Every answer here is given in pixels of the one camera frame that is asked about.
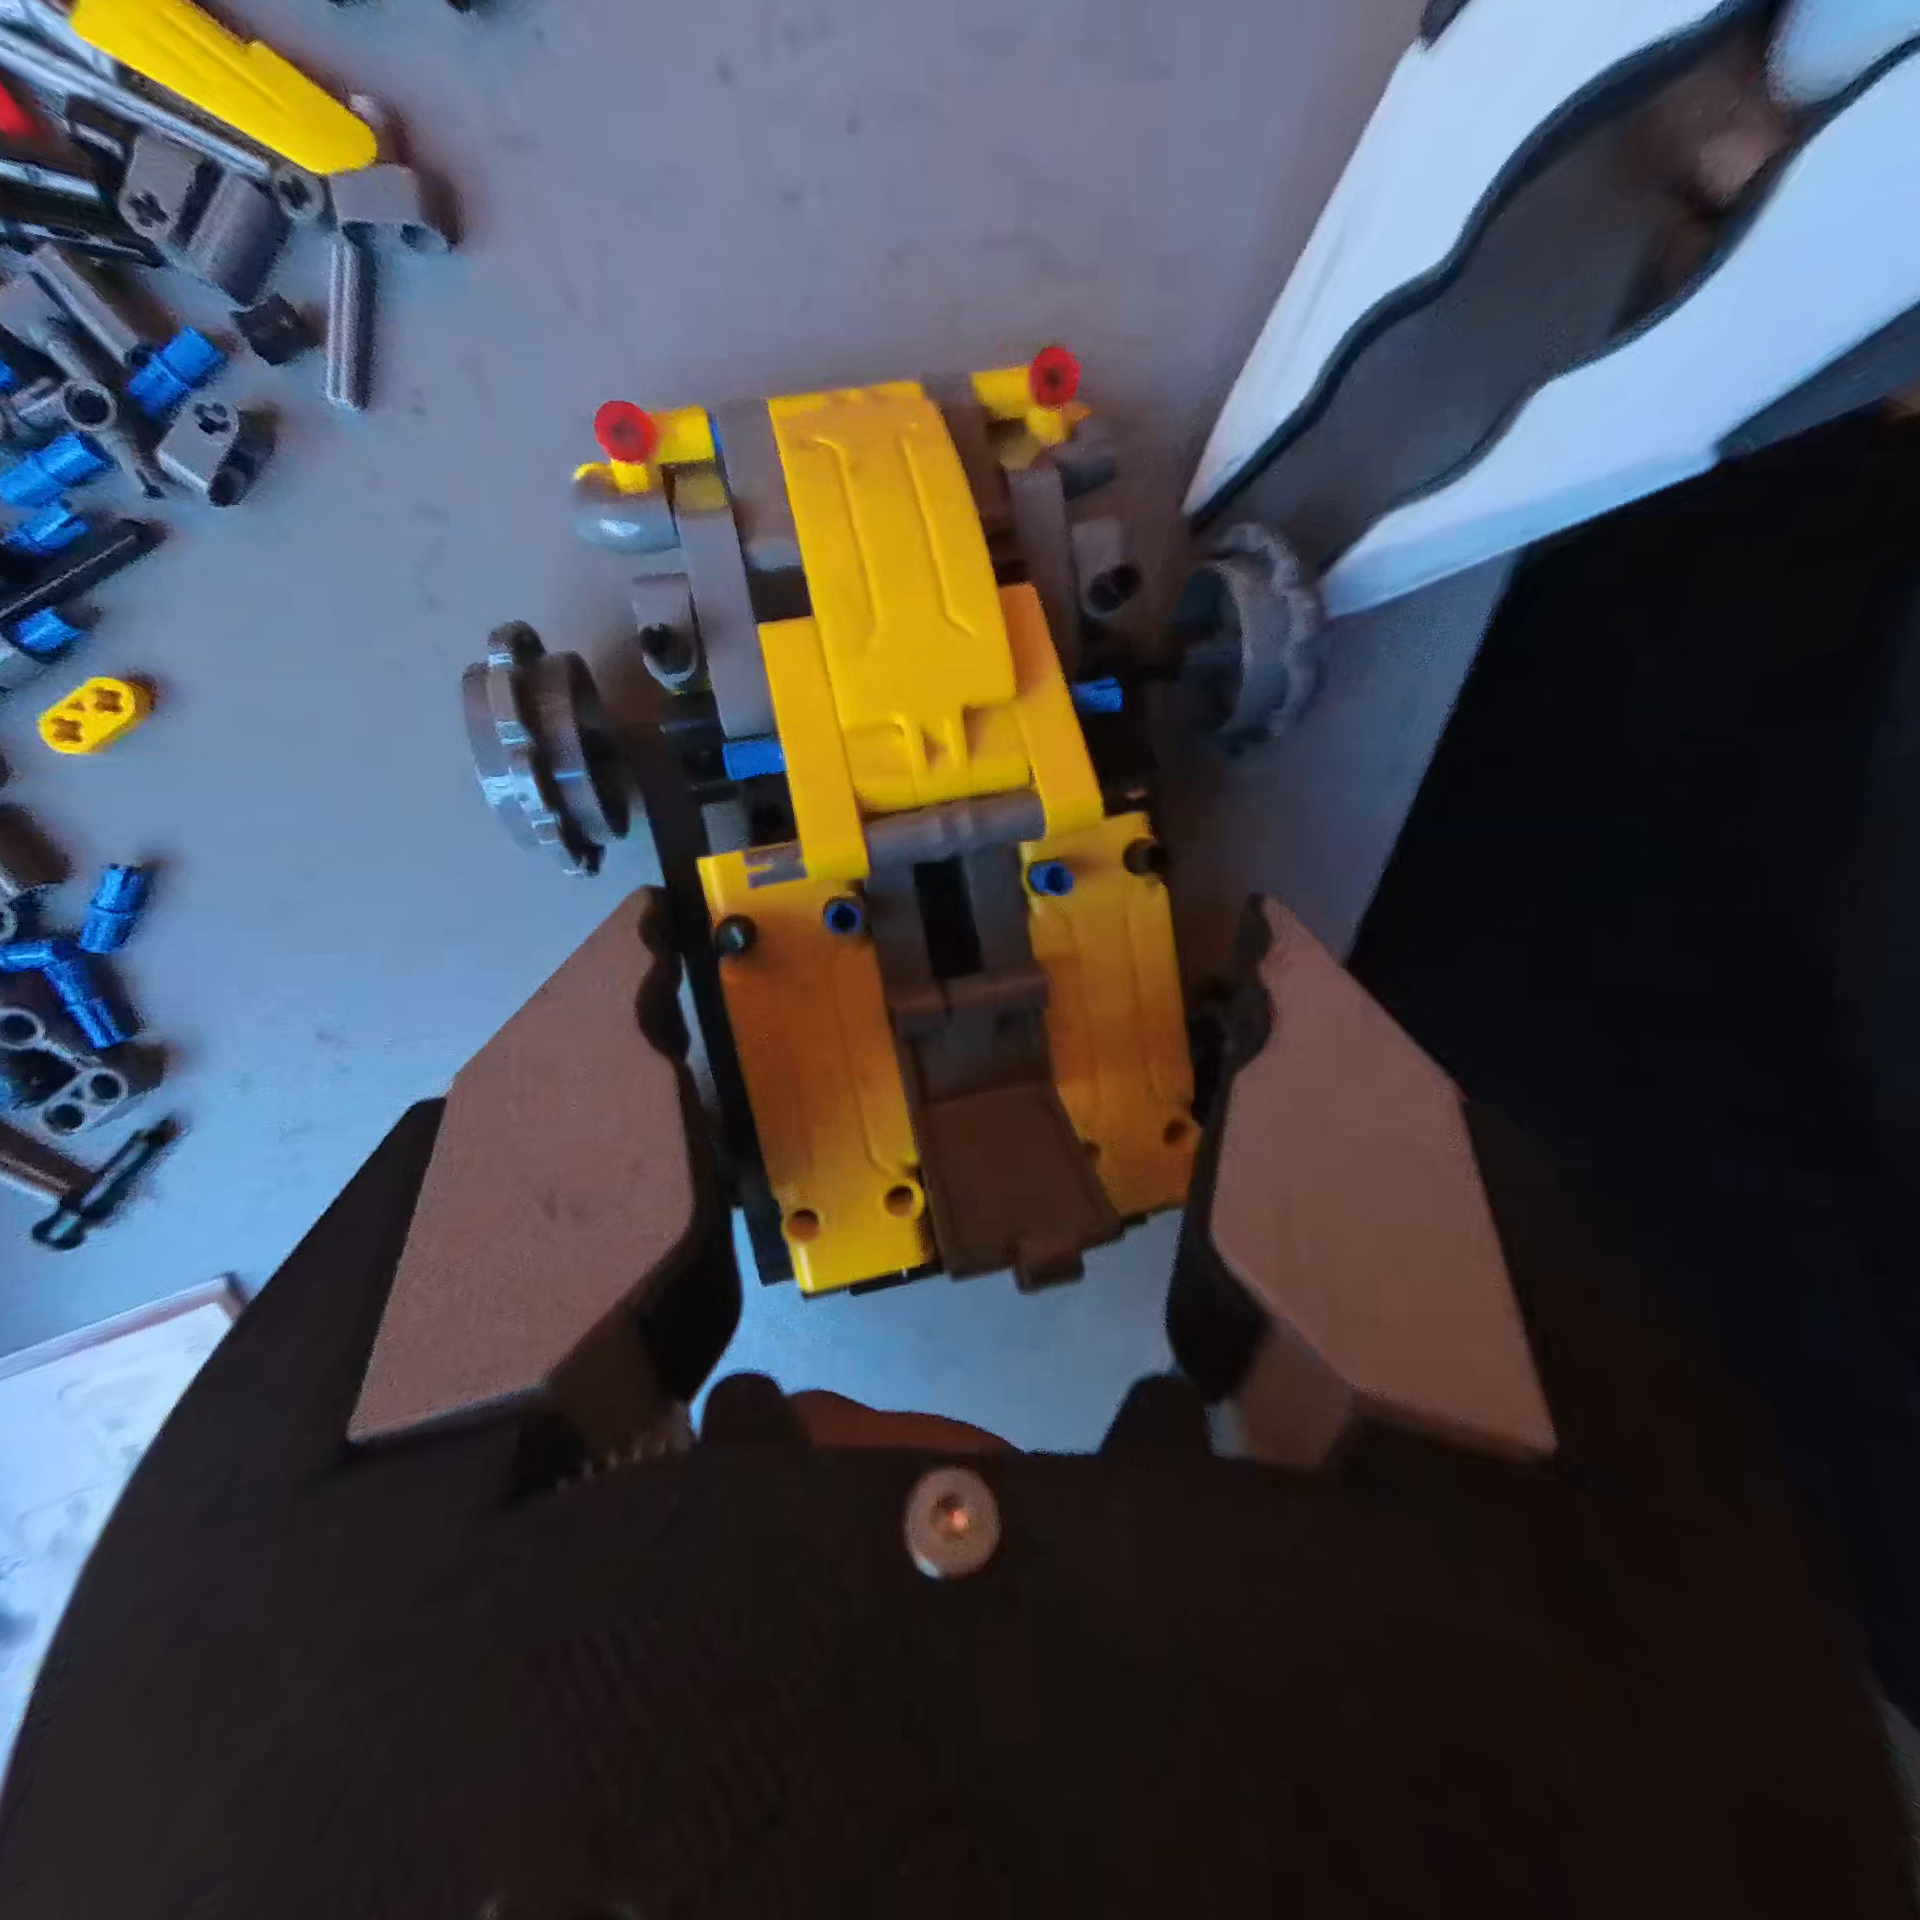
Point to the white instruction booklet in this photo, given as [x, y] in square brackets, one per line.
[76, 1442]

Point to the grey toy wheel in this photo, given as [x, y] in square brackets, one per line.
[1254, 638]

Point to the yellow toy brick car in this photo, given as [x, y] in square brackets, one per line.
[902, 750]

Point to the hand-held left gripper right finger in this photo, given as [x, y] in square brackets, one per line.
[1365, 1201]

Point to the pile of dark brick pieces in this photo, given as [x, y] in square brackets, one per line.
[120, 375]

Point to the yellow pointed panel piece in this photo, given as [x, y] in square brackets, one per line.
[224, 77]

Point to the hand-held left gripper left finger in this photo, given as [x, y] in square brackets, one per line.
[540, 1201]

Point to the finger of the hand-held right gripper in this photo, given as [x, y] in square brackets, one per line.
[1411, 196]
[1724, 316]

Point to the small yellow connector piece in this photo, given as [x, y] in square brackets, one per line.
[92, 714]

